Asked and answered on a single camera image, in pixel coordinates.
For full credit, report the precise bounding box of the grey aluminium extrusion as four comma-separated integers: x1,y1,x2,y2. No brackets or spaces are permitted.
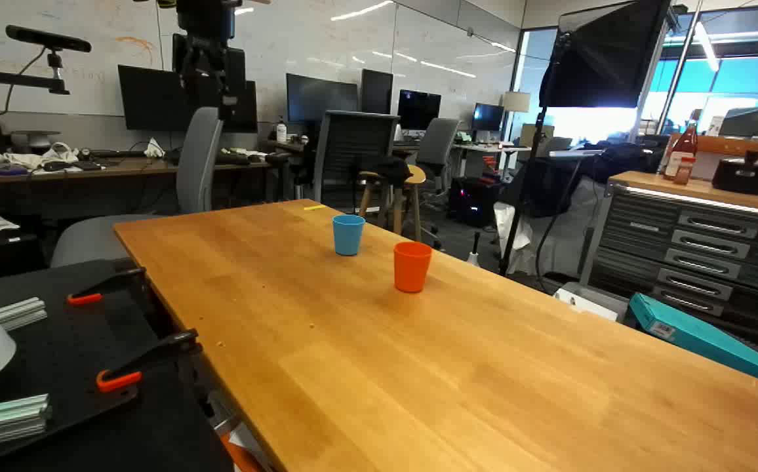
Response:
0,293,50,332

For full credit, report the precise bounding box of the grey drawer cabinet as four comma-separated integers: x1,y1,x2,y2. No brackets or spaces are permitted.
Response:
580,169,758,355

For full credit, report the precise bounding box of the white table lamp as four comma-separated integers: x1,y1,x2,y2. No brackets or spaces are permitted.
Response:
498,89,532,141

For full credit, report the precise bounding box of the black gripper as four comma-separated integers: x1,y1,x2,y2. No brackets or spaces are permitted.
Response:
172,0,250,134

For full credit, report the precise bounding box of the black softbox light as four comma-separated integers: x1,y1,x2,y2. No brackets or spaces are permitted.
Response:
539,0,675,110

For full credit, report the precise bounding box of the black monitor with dark screen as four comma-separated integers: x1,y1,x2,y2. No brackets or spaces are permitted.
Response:
283,70,362,125

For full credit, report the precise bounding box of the black light stand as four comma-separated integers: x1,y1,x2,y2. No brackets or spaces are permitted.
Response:
496,102,556,275

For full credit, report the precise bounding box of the black clamp with orange handle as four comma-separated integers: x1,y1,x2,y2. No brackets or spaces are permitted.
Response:
93,328,203,397
67,264,148,310

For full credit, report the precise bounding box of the green tinted aluminium extrusion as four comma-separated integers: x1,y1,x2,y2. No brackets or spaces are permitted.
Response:
0,391,52,452

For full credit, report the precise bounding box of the black pot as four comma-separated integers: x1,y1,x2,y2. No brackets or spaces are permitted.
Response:
712,149,758,197

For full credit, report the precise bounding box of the red bottle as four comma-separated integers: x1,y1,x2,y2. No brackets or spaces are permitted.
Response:
661,121,700,186

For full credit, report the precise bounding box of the blue plastic cup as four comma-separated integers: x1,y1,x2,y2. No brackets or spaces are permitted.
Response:
332,212,368,260

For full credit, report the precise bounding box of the black bar camera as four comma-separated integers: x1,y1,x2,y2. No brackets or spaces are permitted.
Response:
4,24,96,54

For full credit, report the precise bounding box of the small upright black monitor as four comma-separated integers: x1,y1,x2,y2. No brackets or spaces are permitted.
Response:
361,68,397,115

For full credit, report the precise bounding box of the monitor with blue screen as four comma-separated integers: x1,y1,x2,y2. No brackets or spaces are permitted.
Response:
471,102,509,137

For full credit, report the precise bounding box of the teal plastic case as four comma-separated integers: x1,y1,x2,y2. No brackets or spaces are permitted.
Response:
627,292,758,399

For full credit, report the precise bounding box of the white box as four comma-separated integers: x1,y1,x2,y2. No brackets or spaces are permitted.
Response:
553,279,633,322

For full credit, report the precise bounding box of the brown wooden desk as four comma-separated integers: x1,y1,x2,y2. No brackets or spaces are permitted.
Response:
0,155,274,220

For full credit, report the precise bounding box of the wooden stool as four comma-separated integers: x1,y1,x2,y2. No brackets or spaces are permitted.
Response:
358,161,431,245

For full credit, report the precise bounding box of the wide black monitor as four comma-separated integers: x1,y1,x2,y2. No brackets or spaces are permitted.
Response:
117,62,261,134

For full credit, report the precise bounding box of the dark grey desk partition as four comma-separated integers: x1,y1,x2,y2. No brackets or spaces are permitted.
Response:
312,108,404,204

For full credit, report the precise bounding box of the black monitor with lit edge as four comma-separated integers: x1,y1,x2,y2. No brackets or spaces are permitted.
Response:
397,86,443,134

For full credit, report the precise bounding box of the black base board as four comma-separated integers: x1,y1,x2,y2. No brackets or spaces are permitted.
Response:
0,258,237,472

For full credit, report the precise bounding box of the orange plastic cup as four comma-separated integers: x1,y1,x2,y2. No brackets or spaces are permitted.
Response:
391,242,435,297

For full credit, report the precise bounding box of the grey background office chair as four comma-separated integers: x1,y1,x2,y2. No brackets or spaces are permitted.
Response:
414,115,462,180

